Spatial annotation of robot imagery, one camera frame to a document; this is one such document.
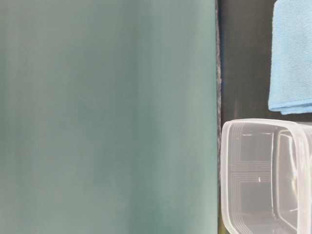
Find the clear plastic container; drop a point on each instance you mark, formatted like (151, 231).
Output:
(266, 176)

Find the blue folded towel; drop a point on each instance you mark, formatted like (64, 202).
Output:
(291, 62)

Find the green backdrop curtain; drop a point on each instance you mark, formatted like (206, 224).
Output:
(108, 117)

